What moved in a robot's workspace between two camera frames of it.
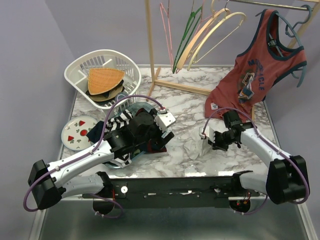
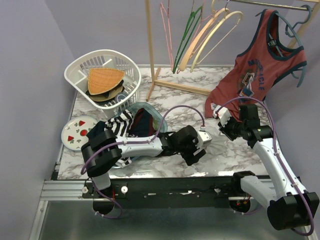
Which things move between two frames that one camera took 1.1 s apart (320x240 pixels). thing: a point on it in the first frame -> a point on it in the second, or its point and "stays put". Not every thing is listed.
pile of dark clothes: (96, 133) stays put
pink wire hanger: (168, 15) stays put
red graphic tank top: (270, 54) stays put
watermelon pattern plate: (74, 132) stays put
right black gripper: (216, 144) -> (225, 129)
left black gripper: (159, 141) -> (189, 157)
